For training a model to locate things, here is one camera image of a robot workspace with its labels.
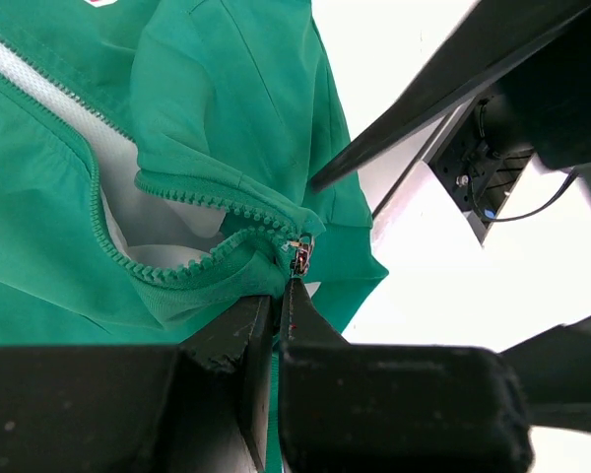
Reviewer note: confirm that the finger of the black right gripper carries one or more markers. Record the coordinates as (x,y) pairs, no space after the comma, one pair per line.
(493,38)
(554,370)

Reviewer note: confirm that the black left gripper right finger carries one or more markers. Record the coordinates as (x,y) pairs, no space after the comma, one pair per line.
(347,407)

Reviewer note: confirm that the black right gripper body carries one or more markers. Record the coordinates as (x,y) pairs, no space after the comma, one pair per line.
(544,103)

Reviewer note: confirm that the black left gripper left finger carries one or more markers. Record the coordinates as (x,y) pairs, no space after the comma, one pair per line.
(199,406)

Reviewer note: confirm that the green jacket white lining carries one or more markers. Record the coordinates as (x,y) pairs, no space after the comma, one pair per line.
(156,160)

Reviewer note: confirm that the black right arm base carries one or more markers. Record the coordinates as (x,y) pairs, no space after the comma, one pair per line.
(478,155)

